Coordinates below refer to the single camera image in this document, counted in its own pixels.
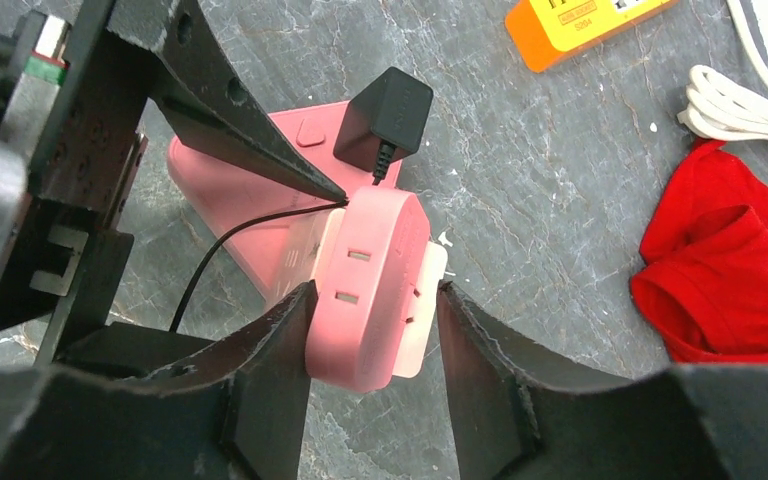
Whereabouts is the pink plug adapter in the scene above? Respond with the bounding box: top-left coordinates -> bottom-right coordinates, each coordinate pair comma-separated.
305,186 -> 430,393

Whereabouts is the white cable bundle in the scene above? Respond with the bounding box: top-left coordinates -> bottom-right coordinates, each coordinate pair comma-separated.
676,0 -> 768,164

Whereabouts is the black thin cable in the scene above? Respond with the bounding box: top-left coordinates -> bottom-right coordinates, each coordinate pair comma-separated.
168,201 -> 349,334

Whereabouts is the black power adapter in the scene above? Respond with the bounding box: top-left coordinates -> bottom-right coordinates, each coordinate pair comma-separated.
333,66 -> 434,185

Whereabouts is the orange power strip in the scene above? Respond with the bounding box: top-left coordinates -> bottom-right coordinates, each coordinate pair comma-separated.
505,0 -> 674,73

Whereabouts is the pink power strip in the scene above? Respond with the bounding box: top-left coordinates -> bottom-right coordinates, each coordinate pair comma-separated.
167,102 -> 400,306

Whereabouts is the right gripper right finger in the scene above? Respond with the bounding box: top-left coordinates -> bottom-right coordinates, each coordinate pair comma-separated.
437,282 -> 768,479

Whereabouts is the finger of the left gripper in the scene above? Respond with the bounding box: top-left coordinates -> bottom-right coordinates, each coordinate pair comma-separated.
107,1 -> 346,202

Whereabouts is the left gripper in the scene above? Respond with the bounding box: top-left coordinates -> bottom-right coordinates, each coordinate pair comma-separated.
0,1 -> 158,361

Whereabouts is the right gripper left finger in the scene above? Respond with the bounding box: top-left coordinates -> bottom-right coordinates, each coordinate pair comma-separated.
0,282 -> 317,479

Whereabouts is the red cloth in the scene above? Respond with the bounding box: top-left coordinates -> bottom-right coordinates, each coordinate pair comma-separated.
630,140 -> 768,364

